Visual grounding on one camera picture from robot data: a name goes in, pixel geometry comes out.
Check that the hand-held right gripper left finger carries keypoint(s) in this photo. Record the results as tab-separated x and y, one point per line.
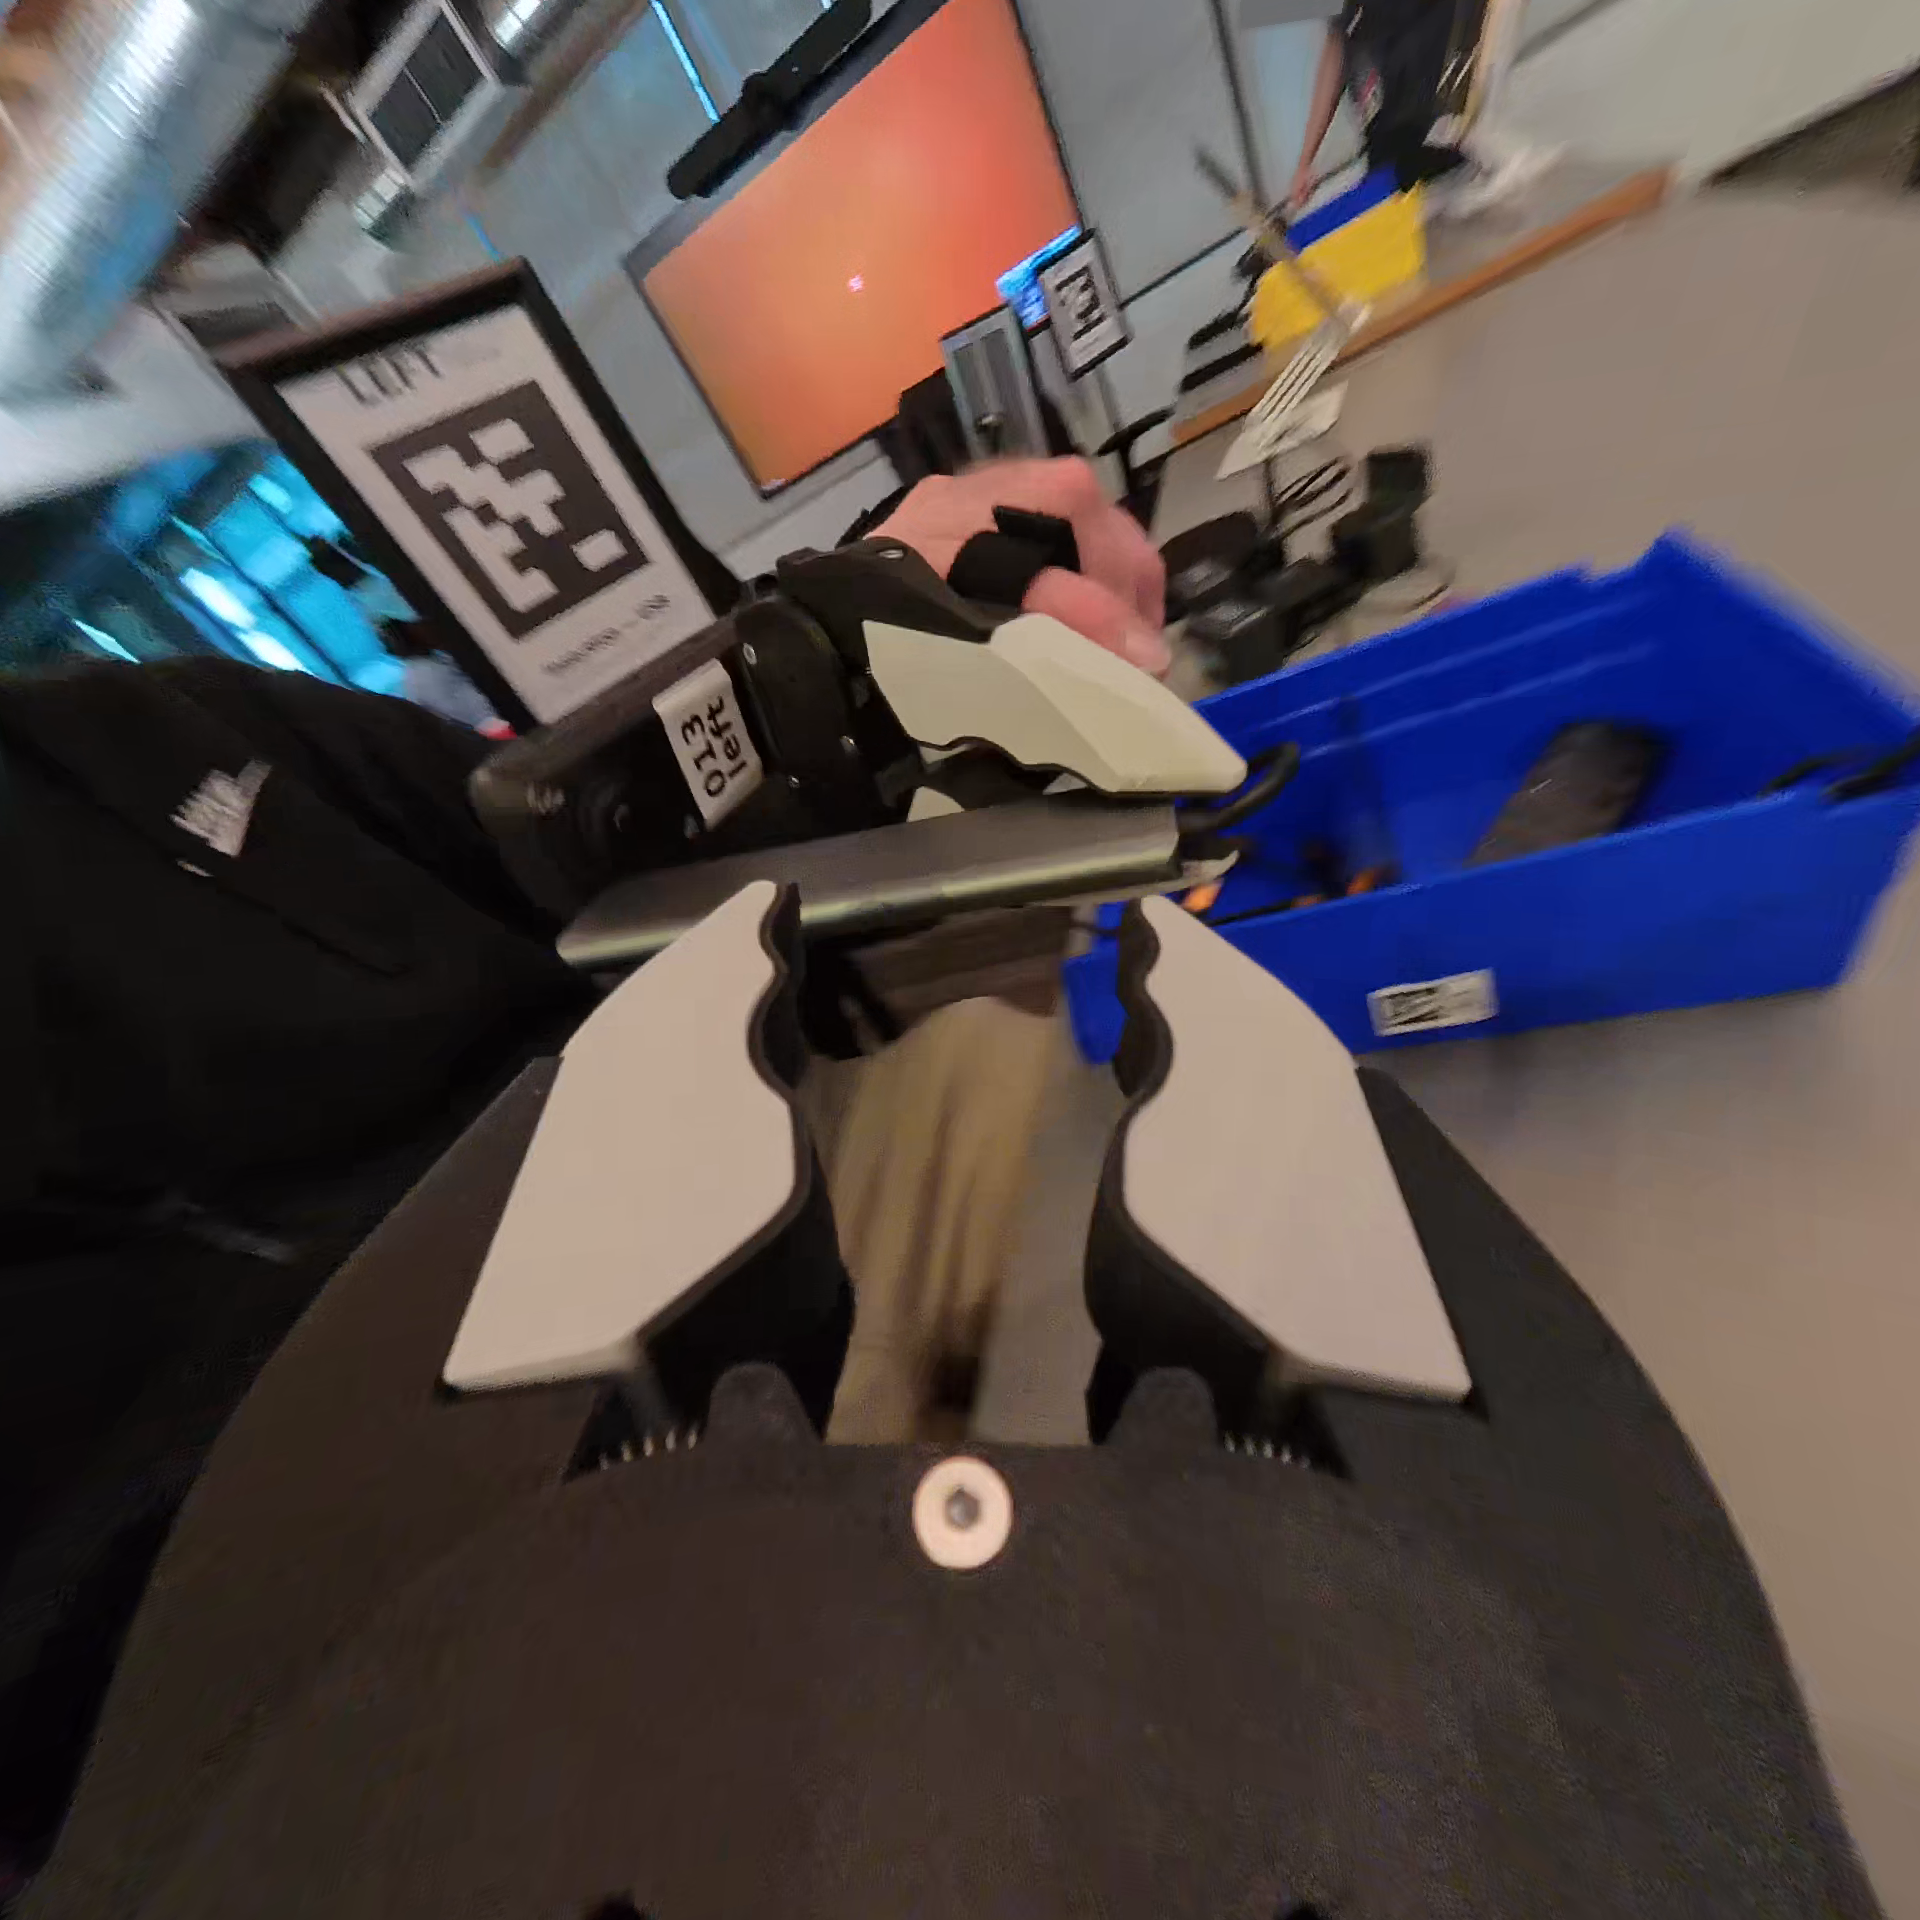
643	1154

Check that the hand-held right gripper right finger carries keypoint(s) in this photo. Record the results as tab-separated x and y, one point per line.
1275	1168

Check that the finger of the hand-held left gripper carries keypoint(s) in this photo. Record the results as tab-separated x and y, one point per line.
933	804
1080	703

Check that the slim dark grey usb hub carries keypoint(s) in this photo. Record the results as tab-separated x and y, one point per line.
902	884

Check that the person's left hand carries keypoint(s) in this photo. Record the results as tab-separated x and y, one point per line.
976	493

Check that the black electronic equipment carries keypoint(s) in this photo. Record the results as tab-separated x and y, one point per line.
1243	601
1386	518

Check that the person's beige trousers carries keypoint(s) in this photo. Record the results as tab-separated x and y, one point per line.
930	1201

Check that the grey metal case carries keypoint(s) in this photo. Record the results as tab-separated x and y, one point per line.
988	374

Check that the white paper sheet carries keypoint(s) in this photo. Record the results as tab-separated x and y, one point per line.
1285	427

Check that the printed tag board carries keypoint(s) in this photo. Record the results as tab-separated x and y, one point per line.
1085	300

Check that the large orange display screen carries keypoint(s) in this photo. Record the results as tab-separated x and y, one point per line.
870	224

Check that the yellow plastic bin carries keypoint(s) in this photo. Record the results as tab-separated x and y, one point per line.
1343	278

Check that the black video bar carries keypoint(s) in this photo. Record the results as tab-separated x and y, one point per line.
765	97

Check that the white air vent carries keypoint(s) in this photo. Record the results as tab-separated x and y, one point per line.
426	83

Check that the silver air duct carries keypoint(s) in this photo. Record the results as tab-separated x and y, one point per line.
136	164

